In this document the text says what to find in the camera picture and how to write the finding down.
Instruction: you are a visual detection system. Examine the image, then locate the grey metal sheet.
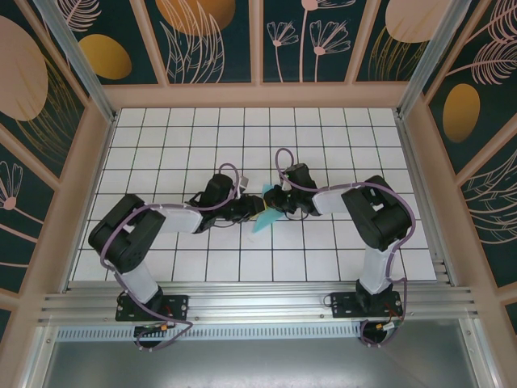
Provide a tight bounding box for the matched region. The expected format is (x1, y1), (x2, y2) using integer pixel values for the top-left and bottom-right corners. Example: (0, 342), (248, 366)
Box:
(38, 339), (481, 388)

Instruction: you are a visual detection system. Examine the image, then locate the wall panel with feather outlines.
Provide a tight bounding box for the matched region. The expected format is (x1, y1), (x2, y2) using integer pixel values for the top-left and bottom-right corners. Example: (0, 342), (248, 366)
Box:
(422, 0), (517, 177)

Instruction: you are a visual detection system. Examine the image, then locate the wall panel with beige circle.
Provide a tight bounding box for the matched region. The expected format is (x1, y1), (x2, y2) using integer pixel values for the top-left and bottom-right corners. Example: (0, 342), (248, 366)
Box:
(354, 0), (445, 84)

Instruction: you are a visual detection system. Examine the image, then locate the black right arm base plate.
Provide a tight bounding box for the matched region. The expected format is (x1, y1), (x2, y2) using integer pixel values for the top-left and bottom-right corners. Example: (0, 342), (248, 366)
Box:
(330, 290), (404, 318)

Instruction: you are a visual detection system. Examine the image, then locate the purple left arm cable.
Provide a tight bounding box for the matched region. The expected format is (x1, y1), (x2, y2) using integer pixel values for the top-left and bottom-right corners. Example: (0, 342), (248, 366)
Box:
(99, 162), (246, 352)

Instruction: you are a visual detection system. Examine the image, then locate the wall panel with pink flowers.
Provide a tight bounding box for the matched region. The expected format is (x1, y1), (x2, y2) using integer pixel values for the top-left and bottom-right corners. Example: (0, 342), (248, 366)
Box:
(260, 0), (367, 85)

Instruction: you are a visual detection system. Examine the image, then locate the aluminium corner post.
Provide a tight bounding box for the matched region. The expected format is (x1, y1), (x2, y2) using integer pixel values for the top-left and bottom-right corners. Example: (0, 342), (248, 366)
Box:
(32, 0), (118, 124)
(397, 0), (472, 118)

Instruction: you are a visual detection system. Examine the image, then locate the wall panel with pink leaves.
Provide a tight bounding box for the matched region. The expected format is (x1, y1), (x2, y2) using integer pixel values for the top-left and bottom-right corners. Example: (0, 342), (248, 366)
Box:
(458, 120), (517, 290)

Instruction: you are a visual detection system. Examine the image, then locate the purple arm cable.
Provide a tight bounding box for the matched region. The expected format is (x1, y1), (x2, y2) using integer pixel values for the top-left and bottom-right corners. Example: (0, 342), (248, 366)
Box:
(99, 162), (246, 352)
(275, 147), (417, 348)

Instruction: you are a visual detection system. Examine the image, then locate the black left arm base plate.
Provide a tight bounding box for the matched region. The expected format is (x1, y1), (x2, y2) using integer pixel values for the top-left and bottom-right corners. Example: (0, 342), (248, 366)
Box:
(115, 293), (190, 323)

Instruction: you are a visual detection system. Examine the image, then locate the wall panel with gold lines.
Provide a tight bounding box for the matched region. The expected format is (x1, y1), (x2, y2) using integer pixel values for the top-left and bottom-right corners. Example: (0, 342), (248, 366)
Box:
(0, 0), (90, 183)

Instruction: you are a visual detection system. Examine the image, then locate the aluminium mounting rail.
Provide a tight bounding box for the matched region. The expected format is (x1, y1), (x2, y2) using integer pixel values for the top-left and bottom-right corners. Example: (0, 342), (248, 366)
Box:
(38, 280), (481, 324)

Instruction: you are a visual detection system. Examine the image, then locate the aluminium table side rail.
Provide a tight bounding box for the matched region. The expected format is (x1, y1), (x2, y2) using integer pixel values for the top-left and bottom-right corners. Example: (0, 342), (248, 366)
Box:
(397, 115), (452, 286)

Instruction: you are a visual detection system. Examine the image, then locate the slotted white cable duct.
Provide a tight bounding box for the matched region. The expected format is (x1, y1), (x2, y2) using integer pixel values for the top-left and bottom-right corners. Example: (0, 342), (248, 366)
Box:
(56, 326), (364, 340)

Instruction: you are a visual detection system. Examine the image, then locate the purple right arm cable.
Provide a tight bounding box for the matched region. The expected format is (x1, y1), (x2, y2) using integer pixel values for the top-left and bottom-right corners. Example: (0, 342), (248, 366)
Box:
(275, 147), (417, 348)

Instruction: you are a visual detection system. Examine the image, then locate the wall panel with single flower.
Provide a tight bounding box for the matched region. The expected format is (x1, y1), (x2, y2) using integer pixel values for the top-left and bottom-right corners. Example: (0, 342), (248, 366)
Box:
(0, 123), (60, 298)

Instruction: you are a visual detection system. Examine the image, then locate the wall panel with leaf outlines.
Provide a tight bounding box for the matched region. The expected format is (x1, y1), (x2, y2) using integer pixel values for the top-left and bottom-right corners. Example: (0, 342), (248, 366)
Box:
(144, 0), (259, 86)

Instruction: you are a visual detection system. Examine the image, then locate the turquoise cloth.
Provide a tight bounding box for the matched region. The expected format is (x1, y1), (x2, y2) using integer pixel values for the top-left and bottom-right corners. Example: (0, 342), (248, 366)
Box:
(249, 182), (284, 235)

